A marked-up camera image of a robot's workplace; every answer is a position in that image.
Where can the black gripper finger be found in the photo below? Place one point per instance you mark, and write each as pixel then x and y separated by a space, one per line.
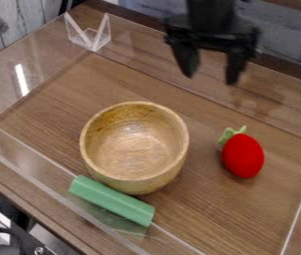
pixel 187 58
pixel 236 58

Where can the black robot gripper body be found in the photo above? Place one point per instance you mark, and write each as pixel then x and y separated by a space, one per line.
pixel 210 26

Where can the red felt strawberry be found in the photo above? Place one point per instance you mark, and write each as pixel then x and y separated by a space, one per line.
pixel 241 152

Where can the wooden bowl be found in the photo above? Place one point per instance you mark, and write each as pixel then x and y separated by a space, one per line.
pixel 134 145

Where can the clear acrylic tray walls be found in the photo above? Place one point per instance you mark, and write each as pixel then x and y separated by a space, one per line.
pixel 210 212

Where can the green rectangular block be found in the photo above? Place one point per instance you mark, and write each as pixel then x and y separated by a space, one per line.
pixel 112 200

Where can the black equipment bottom left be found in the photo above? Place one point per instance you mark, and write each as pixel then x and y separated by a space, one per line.
pixel 16 242

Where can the clear acrylic corner bracket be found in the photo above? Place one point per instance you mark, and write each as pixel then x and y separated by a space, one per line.
pixel 89 38

